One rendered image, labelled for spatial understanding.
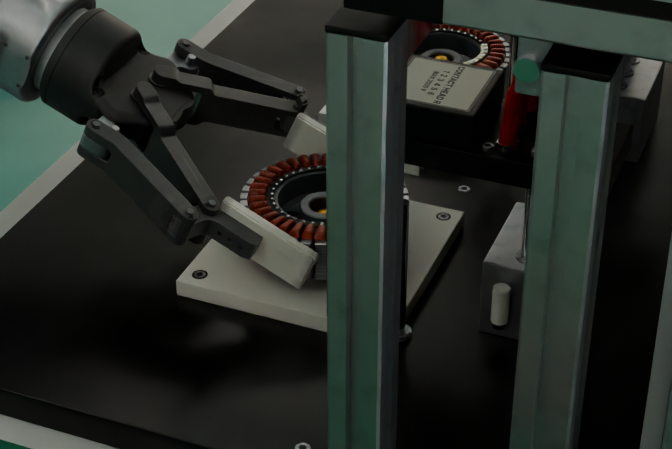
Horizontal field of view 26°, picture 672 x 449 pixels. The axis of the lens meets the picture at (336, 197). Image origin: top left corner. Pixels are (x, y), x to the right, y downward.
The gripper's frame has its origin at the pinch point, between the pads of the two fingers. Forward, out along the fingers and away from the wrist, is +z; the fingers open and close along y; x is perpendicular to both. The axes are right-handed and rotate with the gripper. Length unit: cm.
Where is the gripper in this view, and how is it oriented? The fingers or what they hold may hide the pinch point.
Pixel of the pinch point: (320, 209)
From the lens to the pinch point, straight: 97.1
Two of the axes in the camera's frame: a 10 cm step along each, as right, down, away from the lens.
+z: 8.5, 5.2, -0.7
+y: -3.8, 5.0, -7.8
